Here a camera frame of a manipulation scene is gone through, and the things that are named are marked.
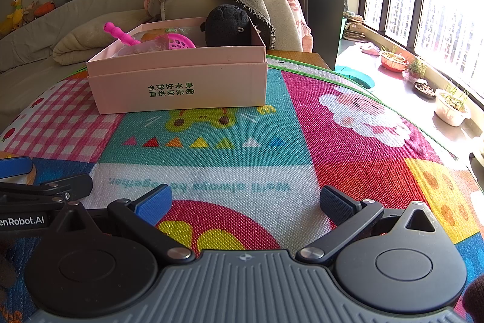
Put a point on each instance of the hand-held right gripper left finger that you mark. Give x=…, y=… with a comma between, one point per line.
x=153, y=204

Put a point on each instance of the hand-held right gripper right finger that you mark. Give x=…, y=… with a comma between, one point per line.
x=336, y=205

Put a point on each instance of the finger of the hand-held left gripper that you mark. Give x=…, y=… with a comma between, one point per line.
x=15, y=168
x=56, y=188

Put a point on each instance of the pink cardboard box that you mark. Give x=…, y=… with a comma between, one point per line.
x=170, y=73

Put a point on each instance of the pink toy strainer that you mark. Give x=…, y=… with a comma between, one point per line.
x=177, y=43

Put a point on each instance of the long brown bread packet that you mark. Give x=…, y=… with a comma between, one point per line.
x=151, y=35

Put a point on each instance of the black plush toy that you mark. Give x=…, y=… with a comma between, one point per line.
x=227, y=24

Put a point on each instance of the colourful printed play mat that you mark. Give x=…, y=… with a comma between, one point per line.
x=264, y=164

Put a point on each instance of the beige sofa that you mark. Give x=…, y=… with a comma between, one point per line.
x=37, y=50

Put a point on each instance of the teal basin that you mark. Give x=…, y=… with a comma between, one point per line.
x=359, y=77

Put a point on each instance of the folded beige blanket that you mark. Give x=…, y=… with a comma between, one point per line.
x=83, y=39

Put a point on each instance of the dark shallow dish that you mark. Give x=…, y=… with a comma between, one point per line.
x=425, y=89

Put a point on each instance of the white rectangular plant pot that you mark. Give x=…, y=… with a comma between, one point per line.
x=452, y=111

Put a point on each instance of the yellow plush toy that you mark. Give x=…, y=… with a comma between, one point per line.
x=15, y=14

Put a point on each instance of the orange oval plant pot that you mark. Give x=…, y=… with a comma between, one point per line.
x=393, y=62

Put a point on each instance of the brown plush toy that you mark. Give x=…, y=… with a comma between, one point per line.
x=30, y=12

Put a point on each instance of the small potted plant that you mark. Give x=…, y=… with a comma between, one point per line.
x=416, y=71

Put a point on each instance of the orange carrot plush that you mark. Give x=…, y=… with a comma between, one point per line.
x=45, y=9

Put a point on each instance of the dark brown cloth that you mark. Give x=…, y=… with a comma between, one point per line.
x=474, y=294

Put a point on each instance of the small cardboard box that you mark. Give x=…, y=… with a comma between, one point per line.
x=355, y=31

